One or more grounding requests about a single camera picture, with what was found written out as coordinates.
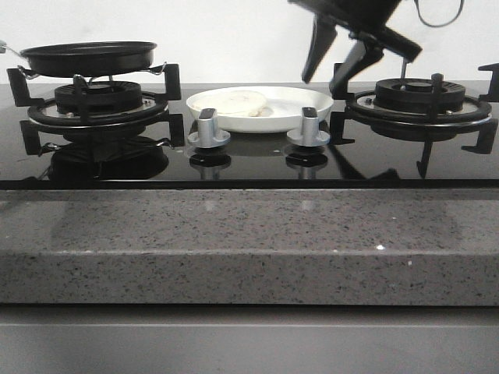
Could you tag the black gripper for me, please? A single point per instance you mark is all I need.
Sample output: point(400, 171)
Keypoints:
point(367, 21)

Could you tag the fried egg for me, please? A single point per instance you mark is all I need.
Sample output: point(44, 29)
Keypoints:
point(231, 102)

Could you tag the black frying pan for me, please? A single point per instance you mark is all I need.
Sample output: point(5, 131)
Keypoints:
point(90, 59)

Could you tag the right black gas burner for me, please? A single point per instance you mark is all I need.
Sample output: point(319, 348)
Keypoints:
point(415, 95)

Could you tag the black gas burner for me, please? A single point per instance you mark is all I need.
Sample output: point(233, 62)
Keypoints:
point(102, 97)
point(415, 95)

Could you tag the right silver stove knob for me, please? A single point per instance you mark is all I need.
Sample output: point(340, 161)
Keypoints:
point(309, 134)

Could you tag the silver stove knob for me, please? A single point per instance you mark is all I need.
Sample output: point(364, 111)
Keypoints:
point(208, 134)
point(309, 134)

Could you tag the black glass cooktop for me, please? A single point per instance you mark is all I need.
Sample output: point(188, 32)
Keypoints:
point(362, 154)

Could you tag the left silver stove knob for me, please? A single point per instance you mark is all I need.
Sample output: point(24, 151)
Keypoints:
point(208, 134)

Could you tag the left black gas burner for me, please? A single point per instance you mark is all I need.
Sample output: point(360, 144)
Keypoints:
point(102, 97)

